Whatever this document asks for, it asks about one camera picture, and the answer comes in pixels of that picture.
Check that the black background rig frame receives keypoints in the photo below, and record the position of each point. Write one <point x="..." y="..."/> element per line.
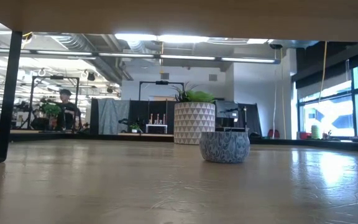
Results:
<point x="54" y="77"/>
<point x="162" y="82"/>

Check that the person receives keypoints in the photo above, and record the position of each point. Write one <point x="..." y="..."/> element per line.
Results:
<point x="70" y="112"/>

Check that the bright ceiling light panel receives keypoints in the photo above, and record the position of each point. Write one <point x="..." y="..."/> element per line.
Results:
<point x="166" y="38"/>

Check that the white background rack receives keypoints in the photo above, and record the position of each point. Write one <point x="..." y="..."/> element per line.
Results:
<point x="157" y="128"/>

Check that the long ceiling light bar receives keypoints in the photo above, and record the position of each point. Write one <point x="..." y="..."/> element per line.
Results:
<point x="185" y="57"/>

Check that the small background potted plant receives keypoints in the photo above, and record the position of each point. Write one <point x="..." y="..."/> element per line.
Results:
<point x="135" y="127"/>

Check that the blue patterned ceramic candle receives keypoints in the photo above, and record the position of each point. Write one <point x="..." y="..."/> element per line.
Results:
<point x="224" y="147"/>

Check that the dark background monitor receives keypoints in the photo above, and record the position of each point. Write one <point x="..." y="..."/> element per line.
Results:
<point x="225" y="107"/>

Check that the grey hanging cloth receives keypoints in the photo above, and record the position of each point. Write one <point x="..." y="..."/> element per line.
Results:
<point x="113" y="116"/>

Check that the raised wooden platform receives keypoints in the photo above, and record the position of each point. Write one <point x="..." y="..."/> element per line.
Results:
<point x="179" y="15"/>

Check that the pale green cylinder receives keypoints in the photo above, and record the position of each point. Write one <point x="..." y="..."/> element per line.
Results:
<point x="315" y="132"/>

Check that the succulent in white patterned pot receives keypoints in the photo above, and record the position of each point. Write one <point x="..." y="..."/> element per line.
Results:
<point x="194" y="124"/>

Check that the silver ceiling air duct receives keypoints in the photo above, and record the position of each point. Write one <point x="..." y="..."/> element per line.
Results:
<point x="104" y="68"/>

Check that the black cloth partition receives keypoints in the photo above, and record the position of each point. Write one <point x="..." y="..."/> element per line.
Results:
<point x="166" y="107"/>

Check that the potted green background plant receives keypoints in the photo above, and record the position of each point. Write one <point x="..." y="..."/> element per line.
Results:
<point x="52" y="109"/>

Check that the red bag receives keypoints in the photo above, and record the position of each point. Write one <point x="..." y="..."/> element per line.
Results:
<point x="273" y="134"/>

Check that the black ceiling camera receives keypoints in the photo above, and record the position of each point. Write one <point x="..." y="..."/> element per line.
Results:
<point x="275" y="46"/>

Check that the grey wall speaker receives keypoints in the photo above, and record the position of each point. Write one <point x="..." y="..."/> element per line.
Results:
<point x="213" y="77"/>
<point x="164" y="76"/>

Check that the large window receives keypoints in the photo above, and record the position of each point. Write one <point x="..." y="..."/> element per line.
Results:
<point x="331" y="115"/>

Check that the black platform support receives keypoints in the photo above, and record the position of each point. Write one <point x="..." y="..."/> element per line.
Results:
<point x="9" y="93"/>

